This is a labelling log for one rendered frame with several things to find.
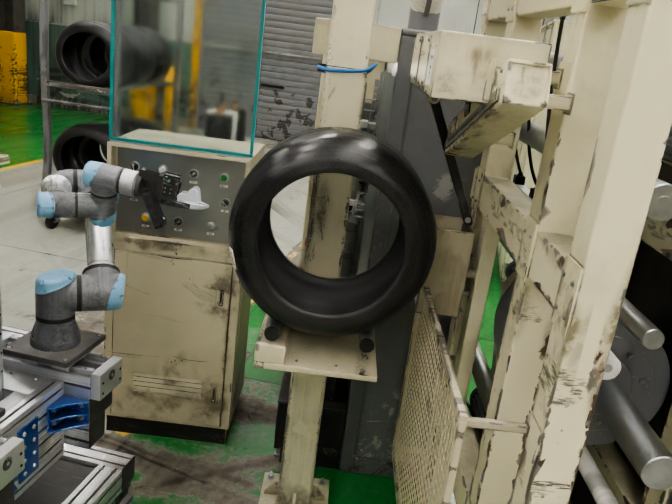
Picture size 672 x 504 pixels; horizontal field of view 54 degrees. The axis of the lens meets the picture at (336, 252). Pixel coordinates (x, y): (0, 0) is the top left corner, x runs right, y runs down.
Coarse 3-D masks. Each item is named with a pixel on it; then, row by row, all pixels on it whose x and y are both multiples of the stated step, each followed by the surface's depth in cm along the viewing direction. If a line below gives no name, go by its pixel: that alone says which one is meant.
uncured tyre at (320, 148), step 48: (288, 144) 182; (336, 144) 179; (384, 144) 191; (240, 192) 185; (384, 192) 179; (240, 240) 185; (432, 240) 187; (288, 288) 216; (336, 288) 218; (384, 288) 215; (336, 336) 197
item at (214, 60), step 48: (144, 0) 238; (192, 0) 238; (240, 0) 238; (144, 48) 243; (192, 48) 243; (240, 48) 242; (144, 96) 249; (192, 96) 248; (240, 96) 248; (192, 144) 253; (240, 144) 253
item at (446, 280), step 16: (448, 224) 233; (448, 240) 215; (464, 240) 215; (448, 256) 217; (464, 256) 217; (432, 272) 218; (448, 272) 218; (464, 272) 218; (432, 288) 220; (448, 288) 220; (416, 304) 222; (448, 304) 222
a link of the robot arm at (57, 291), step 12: (48, 276) 204; (60, 276) 204; (72, 276) 204; (36, 288) 202; (48, 288) 201; (60, 288) 201; (72, 288) 204; (36, 300) 204; (48, 300) 202; (60, 300) 203; (72, 300) 204; (36, 312) 205; (48, 312) 203; (60, 312) 204; (72, 312) 208
